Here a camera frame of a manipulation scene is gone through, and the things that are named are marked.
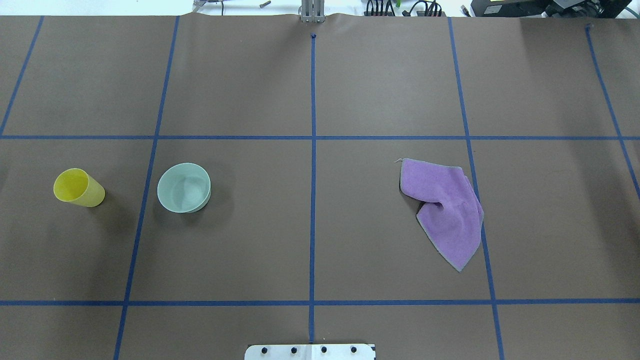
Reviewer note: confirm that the purple microfiber cloth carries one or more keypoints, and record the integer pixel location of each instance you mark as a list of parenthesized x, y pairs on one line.
[(451, 214)]

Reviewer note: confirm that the pale green bowl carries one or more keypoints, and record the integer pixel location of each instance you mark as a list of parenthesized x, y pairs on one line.
[(184, 188)]

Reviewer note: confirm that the yellow plastic cup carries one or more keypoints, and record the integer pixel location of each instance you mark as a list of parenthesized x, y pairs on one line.
[(75, 186)]

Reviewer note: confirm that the aluminium frame post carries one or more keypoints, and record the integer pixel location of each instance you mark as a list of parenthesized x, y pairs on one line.
[(312, 11)]

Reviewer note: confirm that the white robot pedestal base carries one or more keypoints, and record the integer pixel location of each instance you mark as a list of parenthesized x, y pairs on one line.
[(332, 351)]

